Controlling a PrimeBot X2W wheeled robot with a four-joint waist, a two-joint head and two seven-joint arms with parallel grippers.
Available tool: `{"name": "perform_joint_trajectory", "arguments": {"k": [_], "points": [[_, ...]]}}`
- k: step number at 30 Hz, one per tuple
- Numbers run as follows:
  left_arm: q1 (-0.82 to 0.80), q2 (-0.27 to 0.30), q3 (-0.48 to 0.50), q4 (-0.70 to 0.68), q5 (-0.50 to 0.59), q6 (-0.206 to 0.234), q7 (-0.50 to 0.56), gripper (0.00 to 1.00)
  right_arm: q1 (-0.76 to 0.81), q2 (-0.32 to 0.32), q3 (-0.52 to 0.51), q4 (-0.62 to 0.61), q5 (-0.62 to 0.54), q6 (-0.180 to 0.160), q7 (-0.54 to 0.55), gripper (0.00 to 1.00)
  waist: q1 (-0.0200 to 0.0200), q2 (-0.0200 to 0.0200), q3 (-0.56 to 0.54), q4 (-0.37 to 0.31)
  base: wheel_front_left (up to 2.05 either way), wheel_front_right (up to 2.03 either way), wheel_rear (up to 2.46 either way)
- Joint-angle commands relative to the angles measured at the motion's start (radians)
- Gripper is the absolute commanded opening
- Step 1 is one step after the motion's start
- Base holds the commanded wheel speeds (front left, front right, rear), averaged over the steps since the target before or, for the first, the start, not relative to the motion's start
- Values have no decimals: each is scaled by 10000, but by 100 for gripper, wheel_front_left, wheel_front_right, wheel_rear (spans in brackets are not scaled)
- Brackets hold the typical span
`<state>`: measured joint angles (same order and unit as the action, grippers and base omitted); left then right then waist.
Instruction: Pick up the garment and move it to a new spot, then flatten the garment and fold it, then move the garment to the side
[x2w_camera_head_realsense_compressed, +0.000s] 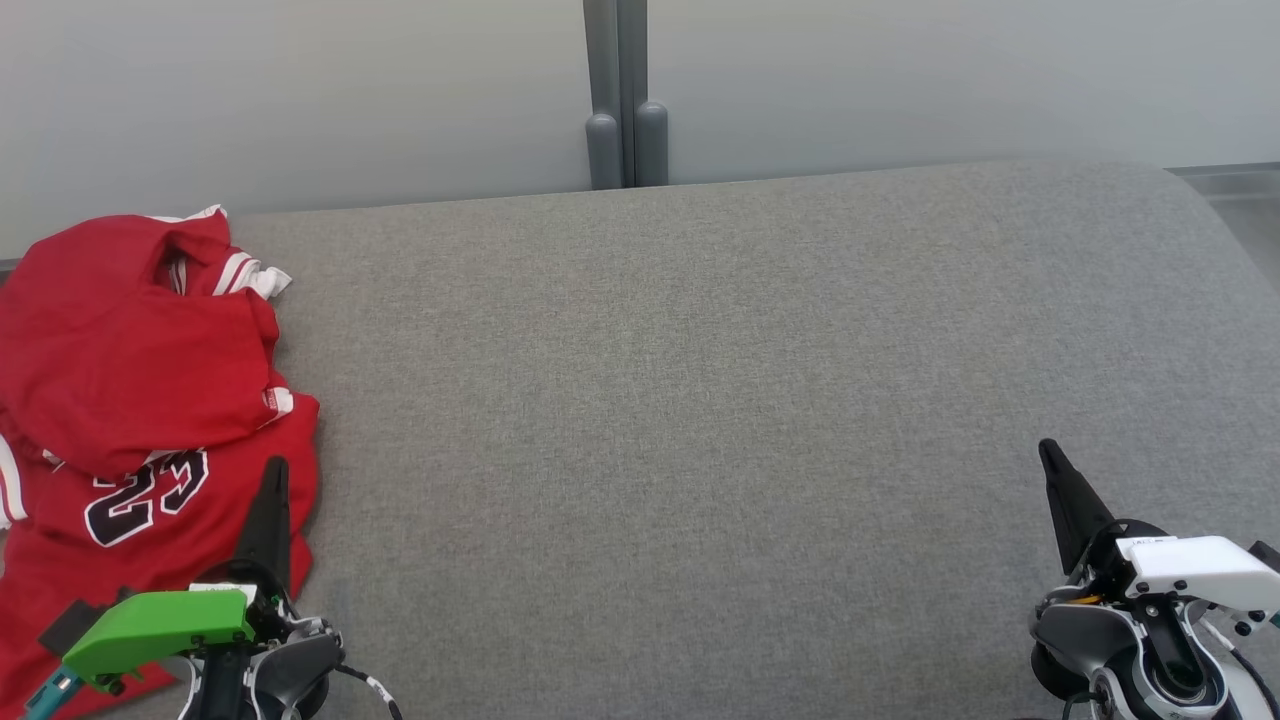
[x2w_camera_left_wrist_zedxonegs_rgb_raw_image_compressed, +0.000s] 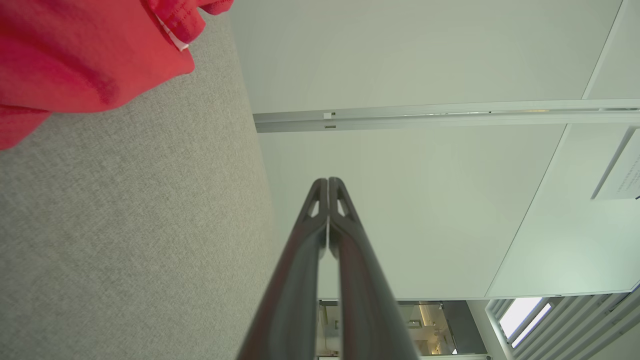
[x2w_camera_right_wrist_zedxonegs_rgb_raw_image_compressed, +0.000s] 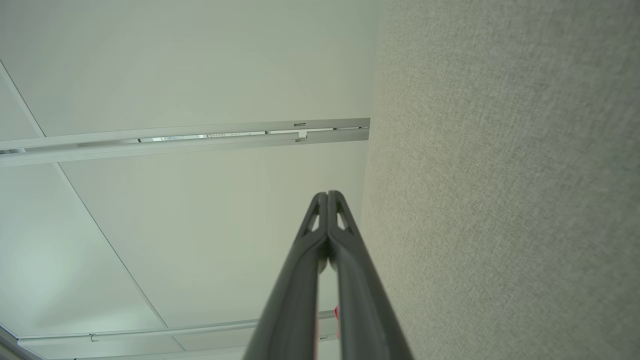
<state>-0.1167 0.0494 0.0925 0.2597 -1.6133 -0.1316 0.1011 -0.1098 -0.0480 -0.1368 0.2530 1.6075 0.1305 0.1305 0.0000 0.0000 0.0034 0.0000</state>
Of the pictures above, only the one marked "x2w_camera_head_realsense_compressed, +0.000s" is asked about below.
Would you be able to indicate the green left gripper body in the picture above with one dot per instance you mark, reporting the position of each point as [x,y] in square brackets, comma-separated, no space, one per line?
[160,625]

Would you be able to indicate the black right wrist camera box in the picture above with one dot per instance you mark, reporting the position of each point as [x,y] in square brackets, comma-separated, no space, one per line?
[1268,555]

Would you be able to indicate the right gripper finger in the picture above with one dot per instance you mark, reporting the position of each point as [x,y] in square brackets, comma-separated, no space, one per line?
[1075,510]

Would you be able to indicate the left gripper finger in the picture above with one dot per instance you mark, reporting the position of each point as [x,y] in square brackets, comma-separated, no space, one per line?
[268,530]

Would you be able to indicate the red basketball shorts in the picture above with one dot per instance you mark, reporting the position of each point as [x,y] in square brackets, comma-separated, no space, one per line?
[60,560]

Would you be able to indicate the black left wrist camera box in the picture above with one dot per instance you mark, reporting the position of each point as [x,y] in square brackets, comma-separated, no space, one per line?
[65,628]

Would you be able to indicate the grey partition post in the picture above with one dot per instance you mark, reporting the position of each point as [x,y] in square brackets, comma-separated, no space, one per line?
[650,140]
[603,150]

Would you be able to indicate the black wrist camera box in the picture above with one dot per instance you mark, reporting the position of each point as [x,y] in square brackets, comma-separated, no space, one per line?
[1268,555]
[65,628]

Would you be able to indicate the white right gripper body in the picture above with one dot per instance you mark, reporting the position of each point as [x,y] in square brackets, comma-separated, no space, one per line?
[1190,565]

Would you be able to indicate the red jersey with white sleeves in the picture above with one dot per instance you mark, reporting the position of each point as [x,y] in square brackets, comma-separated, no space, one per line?
[120,370]

